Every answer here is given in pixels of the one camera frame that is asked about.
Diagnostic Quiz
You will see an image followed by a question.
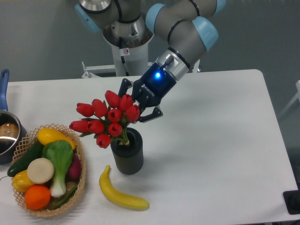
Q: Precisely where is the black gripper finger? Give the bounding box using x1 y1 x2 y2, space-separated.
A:
118 78 134 97
138 105 163 123

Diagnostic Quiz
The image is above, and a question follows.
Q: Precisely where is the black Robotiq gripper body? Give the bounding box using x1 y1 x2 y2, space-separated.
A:
132 63 176 108

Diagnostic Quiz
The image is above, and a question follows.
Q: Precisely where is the red tulip bouquet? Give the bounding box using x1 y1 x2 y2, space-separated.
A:
69 90 140 149

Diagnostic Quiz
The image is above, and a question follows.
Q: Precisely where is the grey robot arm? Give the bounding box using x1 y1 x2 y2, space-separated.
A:
75 0 225 122

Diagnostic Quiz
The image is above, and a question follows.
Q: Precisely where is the dark grey ribbed vase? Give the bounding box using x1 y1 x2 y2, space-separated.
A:
111 127 144 175

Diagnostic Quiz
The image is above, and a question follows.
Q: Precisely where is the yellow banana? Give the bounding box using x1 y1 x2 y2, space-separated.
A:
99 165 150 210

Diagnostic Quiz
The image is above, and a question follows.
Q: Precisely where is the green bok choy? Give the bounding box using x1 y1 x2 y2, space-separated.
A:
42 140 73 197

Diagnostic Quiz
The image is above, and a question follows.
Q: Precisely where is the yellow squash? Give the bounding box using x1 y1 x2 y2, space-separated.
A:
37 128 76 150

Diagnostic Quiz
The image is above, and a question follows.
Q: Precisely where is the purple sweet potato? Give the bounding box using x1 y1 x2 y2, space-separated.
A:
67 154 82 180

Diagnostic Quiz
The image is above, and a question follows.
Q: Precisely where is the woven wicker basket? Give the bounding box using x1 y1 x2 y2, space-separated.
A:
12 124 86 218

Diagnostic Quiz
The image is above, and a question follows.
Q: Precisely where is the dark green cucumber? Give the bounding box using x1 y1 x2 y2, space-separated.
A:
7 140 44 177

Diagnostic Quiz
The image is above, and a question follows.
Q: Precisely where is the green bean pod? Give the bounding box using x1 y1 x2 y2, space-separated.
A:
50 186 77 210

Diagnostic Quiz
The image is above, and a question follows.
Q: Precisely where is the round beige bun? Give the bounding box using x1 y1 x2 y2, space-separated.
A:
27 158 54 184

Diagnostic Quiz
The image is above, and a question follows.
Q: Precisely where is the blue saucepan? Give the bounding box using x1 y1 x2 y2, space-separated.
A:
0 69 27 164

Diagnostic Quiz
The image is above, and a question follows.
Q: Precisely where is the yellow bell pepper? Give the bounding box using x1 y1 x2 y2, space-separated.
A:
12 170 35 193

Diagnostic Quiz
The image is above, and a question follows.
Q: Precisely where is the orange fruit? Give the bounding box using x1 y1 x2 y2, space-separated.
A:
24 185 51 210

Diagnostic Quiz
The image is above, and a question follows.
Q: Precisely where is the black device at table edge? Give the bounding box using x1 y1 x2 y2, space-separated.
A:
283 190 300 215

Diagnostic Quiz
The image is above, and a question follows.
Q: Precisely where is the white frame at right edge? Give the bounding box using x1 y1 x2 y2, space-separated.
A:
279 80 300 118

